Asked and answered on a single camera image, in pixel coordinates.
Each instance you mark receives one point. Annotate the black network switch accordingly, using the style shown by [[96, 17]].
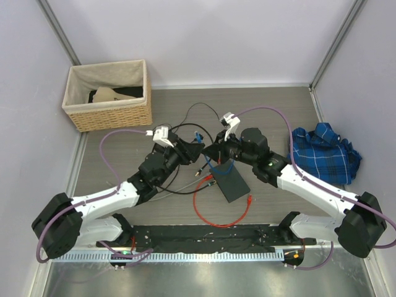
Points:
[[230, 181]]

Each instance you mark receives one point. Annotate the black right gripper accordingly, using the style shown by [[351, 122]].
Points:
[[212, 151]]

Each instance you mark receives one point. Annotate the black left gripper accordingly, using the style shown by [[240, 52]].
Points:
[[192, 151]]

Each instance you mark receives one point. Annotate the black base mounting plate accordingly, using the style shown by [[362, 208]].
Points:
[[205, 239]]

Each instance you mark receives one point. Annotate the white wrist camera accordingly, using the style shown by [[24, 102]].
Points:
[[160, 137], [230, 122]]

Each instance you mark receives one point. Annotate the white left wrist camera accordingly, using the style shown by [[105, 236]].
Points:
[[160, 137]]

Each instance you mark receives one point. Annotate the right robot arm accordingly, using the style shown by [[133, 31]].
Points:
[[354, 221]]

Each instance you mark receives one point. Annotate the blue plaid cloth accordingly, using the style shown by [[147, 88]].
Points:
[[325, 155]]

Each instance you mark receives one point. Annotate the wicker basket with liner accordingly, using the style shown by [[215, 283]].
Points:
[[112, 114]]

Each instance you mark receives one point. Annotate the beige item in basket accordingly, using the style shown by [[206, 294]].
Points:
[[105, 94]]

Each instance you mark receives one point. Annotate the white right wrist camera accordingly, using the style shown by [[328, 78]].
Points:
[[230, 122]]

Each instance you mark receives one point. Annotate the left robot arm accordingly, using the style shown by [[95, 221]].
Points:
[[58, 226]]

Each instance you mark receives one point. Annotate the slotted cable duct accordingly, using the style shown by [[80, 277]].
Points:
[[108, 256]]

